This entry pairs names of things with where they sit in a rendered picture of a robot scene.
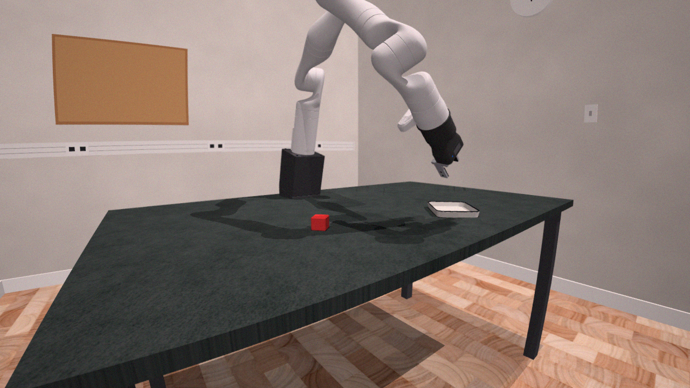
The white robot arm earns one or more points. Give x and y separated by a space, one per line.
390 58

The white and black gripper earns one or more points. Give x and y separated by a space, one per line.
439 131

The red block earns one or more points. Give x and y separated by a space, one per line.
319 222

